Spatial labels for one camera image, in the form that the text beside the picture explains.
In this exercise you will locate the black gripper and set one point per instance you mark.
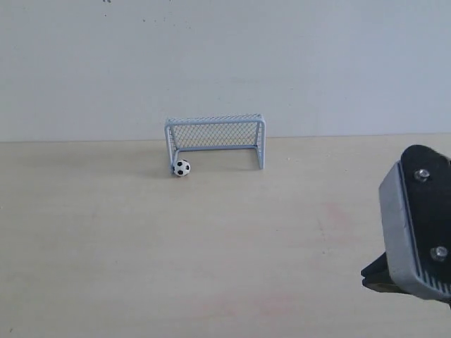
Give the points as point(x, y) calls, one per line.
point(414, 200)

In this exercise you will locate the black and white mini ball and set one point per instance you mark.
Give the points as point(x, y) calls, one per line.
point(181, 168)

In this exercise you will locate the small white soccer goal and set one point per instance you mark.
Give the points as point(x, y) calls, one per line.
point(218, 133)

